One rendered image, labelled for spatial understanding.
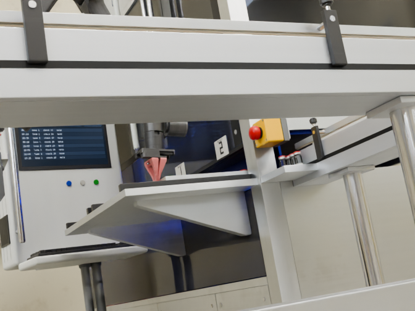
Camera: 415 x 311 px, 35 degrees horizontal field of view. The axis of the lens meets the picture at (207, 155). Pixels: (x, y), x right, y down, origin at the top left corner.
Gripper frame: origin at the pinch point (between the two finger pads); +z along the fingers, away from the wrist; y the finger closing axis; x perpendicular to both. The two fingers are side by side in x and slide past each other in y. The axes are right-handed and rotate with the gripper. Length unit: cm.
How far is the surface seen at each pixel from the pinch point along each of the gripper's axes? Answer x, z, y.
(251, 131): -18.2, -10.8, 22.2
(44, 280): 357, -7, 37
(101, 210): 12.2, 5.7, -12.9
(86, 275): 100, 15, 5
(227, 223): -1.7, 12.1, 20.6
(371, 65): -94, 4, 2
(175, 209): -1.8, 8.1, 4.4
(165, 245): 48, 11, 20
